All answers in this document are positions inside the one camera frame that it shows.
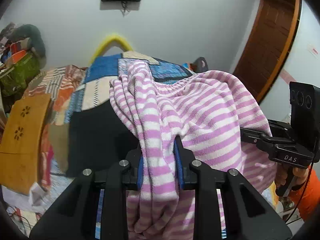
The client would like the orange striped printed sheet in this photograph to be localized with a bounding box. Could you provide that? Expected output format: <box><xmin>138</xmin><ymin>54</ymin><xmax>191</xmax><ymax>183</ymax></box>
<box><xmin>22</xmin><ymin>65</ymin><xmax>88</xmax><ymax>190</ymax></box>

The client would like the pile of boxes and clothes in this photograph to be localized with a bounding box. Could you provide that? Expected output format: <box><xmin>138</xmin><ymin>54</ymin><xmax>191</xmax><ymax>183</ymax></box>
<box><xmin>0</xmin><ymin>22</ymin><xmax>28</xmax><ymax>68</ymax></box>

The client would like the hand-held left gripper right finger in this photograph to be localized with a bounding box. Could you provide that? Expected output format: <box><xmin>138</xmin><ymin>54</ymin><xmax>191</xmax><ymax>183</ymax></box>
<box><xmin>174</xmin><ymin>136</ymin><xmax>293</xmax><ymax>240</ymax></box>

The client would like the wooden lap board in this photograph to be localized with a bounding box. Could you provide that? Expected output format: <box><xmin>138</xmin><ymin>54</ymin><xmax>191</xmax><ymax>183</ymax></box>
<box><xmin>0</xmin><ymin>94</ymin><xmax>52</xmax><ymax>195</ymax></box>

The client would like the grey plush pillow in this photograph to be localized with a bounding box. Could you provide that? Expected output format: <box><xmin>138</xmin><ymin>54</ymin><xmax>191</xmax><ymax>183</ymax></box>
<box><xmin>14</xmin><ymin>24</ymin><xmax>47</xmax><ymax>58</ymax></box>

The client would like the person's right forearm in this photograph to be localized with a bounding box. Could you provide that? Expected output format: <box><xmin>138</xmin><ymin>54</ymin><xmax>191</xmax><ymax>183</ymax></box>
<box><xmin>291</xmin><ymin>166</ymin><xmax>320</xmax><ymax>222</ymax></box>

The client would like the person's right hand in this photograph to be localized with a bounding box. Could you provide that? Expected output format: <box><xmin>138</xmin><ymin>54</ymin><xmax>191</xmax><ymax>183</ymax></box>
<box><xmin>274</xmin><ymin>165</ymin><xmax>311</xmax><ymax>192</ymax></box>

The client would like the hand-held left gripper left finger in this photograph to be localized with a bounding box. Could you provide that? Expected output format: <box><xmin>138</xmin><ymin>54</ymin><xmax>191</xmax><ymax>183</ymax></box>
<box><xmin>30</xmin><ymin>142</ymin><xmax>144</xmax><ymax>240</ymax></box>

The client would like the white cloth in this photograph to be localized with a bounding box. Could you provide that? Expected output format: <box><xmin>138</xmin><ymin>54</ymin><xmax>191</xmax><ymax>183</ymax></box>
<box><xmin>0</xmin><ymin>182</ymin><xmax>50</xmax><ymax>208</ymax></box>

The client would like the olive cloth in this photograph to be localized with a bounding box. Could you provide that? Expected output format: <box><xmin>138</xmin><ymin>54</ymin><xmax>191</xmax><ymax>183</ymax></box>
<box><xmin>49</xmin><ymin>122</ymin><xmax>70</xmax><ymax>173</ymax></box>

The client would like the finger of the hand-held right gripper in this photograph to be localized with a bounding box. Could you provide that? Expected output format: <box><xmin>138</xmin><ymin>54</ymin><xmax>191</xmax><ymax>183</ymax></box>
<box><xmin>240</xmin><ymin>128</ymin><xmax>275</xmax><ymax>153</ymax></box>
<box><xmin>268</xmin><ymin>120</ymin><xmax>292</xmax><ymax>140</ymax></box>

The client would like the brown wooden door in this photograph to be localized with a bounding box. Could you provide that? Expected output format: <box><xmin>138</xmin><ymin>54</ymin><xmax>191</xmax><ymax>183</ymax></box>
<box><xmin>232</xmin><ymin>0</ymin><xmax>303</xmax><ymax>104</ymax></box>

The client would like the yellow fuzzy hoop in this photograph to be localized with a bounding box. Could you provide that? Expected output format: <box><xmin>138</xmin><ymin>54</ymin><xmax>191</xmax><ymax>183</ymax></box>
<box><xmin>89</xmin><ymin>33</ymin><xmax>134</xmax><ymax>64</ymax></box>

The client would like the pink white striped towel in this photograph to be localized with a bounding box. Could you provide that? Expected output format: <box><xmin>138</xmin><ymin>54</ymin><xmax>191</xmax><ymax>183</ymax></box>
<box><xmin>109</xmin><ymin>61</ymin><xmax>277</xmax><ymax>240</ymax></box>

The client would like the grey backpack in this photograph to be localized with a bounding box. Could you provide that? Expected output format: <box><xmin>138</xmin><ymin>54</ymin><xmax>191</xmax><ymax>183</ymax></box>
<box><xmin>192</xmin><ymin>57</ymin><xmax>208</xmax><ymax>73</ymax></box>

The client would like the black cloth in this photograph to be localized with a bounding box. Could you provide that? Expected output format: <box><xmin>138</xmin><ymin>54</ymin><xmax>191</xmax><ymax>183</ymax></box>
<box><xmin>65</xmin><ymin>104</ymin><xmax>140</xmax><ymax>178</ymax></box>

